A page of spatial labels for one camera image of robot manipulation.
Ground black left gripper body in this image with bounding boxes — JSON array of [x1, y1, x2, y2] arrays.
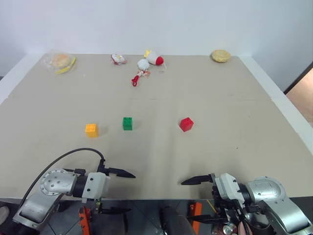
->
[[95, 159, 111, 214]]

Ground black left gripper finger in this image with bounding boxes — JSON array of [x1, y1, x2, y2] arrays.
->
[[109, 167, 136, 179], [101, 207, 133, 215]]

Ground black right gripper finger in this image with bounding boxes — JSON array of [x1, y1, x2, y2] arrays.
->
[[180, 174, 210, 186], [186, 213, 226, 224]]

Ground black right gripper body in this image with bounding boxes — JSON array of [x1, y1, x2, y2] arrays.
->
[[207, 173, 245, 224]]

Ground thin yellow stick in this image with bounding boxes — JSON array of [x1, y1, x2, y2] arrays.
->
[[206, 199, 218, 214]]

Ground silver drink can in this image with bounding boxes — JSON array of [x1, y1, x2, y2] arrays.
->
[[212, 223, 239, 235]]

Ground dark rounded shape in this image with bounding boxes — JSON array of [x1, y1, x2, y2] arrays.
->
[[159, 205, 195, 235]]

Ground yellow toy brick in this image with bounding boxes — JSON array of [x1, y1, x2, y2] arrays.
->
[[85, 123, 100, 139]]

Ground green toy brick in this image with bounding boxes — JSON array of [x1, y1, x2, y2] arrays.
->
[[122, 117, 134, 131]]

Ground red toy brick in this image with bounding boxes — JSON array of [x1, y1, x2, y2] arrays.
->
[[179, 117, 195, 133]]

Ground beige cardboard table cover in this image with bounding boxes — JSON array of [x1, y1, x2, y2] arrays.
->
[[0, 53, 313, 200]]

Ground white shoe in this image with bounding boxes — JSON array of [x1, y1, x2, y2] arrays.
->
[[0, 205, 10, 224]]

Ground small red toy tool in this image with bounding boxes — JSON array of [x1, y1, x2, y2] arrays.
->
[[131, 58, 151, 87]]

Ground small red white packet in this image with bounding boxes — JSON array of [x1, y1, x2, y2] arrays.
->
[[110, 53, 129, 66]]

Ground bagged toy burger bun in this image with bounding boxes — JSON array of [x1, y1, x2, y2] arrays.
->
[[43, 49, 78, 75]]

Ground white red plush toy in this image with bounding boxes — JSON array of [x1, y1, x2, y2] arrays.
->
[[144, 49, 167, 71]]

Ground tan round tart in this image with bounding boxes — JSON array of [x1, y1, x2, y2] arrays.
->
[[211, 49, 232, 64]]

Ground orange black bracket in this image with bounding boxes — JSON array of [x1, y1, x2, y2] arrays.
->
[[78, 205, 93, 235], [187, 202, 203, 231]]

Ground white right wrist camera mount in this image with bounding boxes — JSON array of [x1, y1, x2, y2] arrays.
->
[[214, 173, 242, 206]]

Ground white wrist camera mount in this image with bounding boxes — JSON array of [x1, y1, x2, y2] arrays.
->
[[81, 172, 111, 203], [214, 173, 242, 206]]

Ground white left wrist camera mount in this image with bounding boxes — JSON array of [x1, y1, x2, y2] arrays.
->
[[81, 172, 111, 203]]

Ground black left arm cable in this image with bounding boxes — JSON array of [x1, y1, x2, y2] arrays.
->
[[18, 147, 105, 211]]

